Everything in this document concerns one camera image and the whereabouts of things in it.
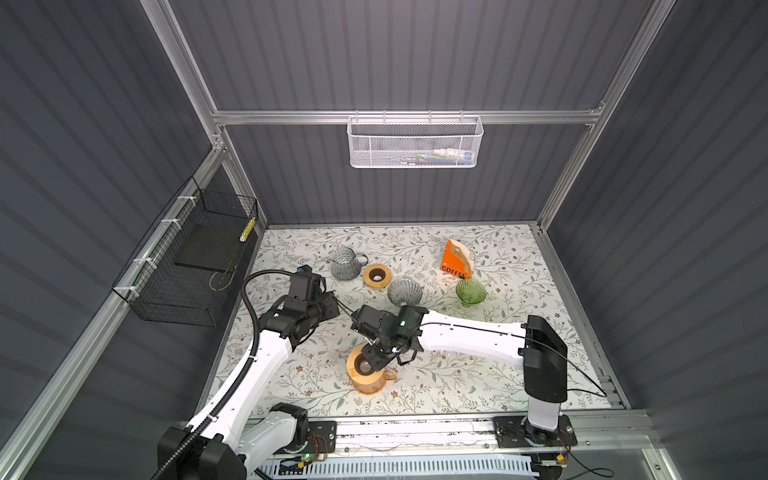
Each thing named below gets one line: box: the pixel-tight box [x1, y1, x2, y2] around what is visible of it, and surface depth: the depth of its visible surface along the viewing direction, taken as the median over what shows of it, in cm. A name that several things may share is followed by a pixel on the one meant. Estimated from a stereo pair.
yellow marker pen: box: [240, 217, 256, 243], surface depth 84 cm
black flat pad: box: [174, 224, 247, 274], surface depth 77 cm
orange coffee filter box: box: [440, 239, 475, 279], surface depth 104 cm
